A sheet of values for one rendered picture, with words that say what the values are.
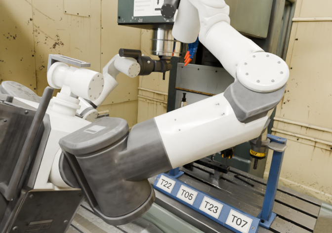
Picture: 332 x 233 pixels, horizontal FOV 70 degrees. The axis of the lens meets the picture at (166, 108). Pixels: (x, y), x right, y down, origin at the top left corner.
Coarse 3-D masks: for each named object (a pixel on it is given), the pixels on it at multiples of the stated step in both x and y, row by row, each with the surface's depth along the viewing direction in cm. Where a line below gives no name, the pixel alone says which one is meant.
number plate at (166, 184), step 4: (164, 176) 105; (160, 180) 105; (164, 180) 104; (168, 180) 103; (172, 180) 102; (160, 184) 104; (164, 184) 103; (168, 184) 102; (172, 184) 101; (164, 188) 102; (168, 188) 101; (172, 188) 100; (168, 192) 100
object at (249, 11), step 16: (128, 0) 98; (224, 0) 84; (240, 0) 94; (256, 0) 106; (272, 0) 122; (128, 16) 99; (144, 16) 94; (160, 16) 89; (240, 16) 97; (256, 16) 110; (240, 32) 101; (256, 32) 114
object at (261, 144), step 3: (267, 138) 83; (252, 141) 81; (255, 141) 80; (258, 141) 80; (261, 141) 80; (264, 141) 80; (267, 141) 80; (252, 144) 81; (255, 144) 81; (258, 144) 80; (261, 144) 79; (264, 144) 79; (267, 144) 80; (258, 147) 81; (261, 147) 79; (264, 147) 80
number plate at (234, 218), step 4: (232, 212) 85; (236, 212) 85; (228, 216) 85; (232, 216) 85; (236, 216) 84; (240, 216) 83; (244, 216) 83; (228, 220) 84; (232, 220) 84; (236, 220) 83; (240, 220) 83; (244, 220) 82; (248, 220) 82; (228, 224) 84; (232, 224) 83; (236, 224) 83; (240, 224) 82; (244, 224) 82; (248, 224) 81; (236, 228) 82; (240, 228) 82; (244, 228) 81; (248, 228) 81; (244, 232) 80
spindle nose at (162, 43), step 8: (152, 32) 109; (160, 32) 106; (168, 32) 106; (152, 40) 110; (160, 40) 107; (168, 40) 107; (176, 40) 108; (152, 48) 110; (160, 48) 108; (168, 48) 107; (176, 48) 109; (168, 56) 109; (176, 56) 110
